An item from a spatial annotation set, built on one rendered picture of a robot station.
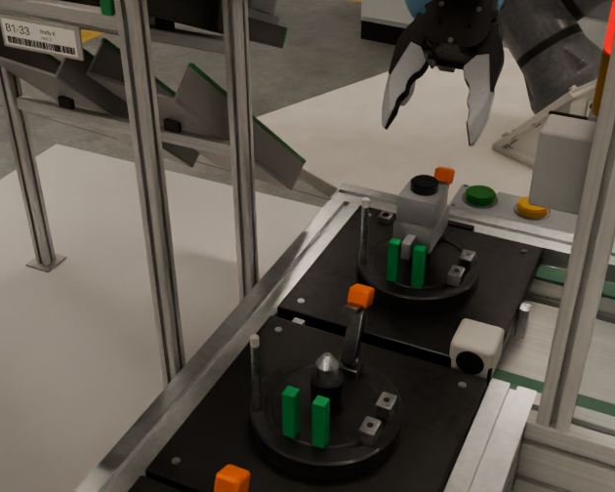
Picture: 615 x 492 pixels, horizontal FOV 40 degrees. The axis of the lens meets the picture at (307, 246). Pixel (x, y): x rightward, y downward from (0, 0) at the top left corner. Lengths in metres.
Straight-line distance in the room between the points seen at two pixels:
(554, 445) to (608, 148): 0.31
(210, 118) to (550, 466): 0.50
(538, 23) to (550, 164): 0.77
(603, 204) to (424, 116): 0.95
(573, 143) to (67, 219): 0.84
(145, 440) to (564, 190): 0.44
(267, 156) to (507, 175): 0.53
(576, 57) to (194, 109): 0.75
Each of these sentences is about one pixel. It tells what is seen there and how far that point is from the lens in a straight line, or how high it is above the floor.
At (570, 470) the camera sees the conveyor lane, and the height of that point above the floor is 0.92.
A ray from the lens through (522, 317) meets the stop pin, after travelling 0.98.
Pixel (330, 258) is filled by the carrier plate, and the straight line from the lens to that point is 1.01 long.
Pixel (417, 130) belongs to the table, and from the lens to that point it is 1.58.
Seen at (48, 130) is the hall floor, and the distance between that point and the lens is 3.68.
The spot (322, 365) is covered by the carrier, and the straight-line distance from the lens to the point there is 0.75.
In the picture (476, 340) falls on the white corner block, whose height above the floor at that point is 0.99.
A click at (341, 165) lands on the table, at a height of 0.86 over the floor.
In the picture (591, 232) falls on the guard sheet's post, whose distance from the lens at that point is 0.73.
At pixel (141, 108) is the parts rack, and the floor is 1.23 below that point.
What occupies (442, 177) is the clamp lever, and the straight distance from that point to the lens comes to 1.00.
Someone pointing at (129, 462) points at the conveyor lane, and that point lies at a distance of 0.81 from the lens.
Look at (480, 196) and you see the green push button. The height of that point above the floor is 0.97.
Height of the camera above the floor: 1.54
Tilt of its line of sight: 34 degrees down
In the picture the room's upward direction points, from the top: straight up
